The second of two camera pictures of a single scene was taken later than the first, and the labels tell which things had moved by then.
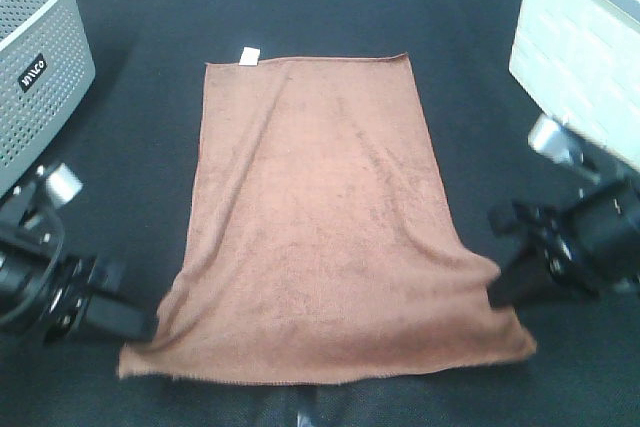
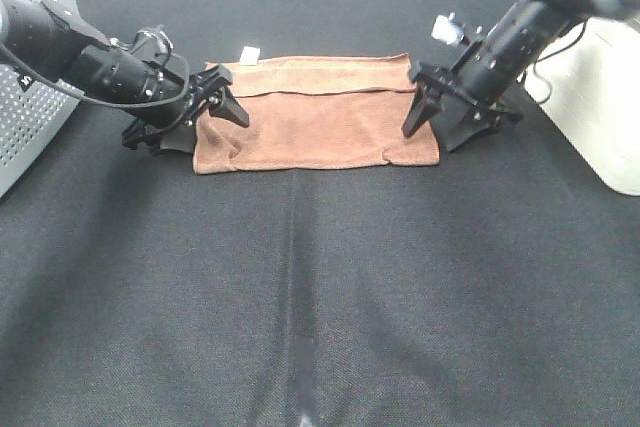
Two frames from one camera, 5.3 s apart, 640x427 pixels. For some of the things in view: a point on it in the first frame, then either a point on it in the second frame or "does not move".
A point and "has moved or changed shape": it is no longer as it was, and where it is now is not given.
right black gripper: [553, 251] to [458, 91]
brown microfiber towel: [321, 248] has moved or changed shape
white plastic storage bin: [576, 45] does not move
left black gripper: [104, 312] to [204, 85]
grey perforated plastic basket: [46, 60] does not move
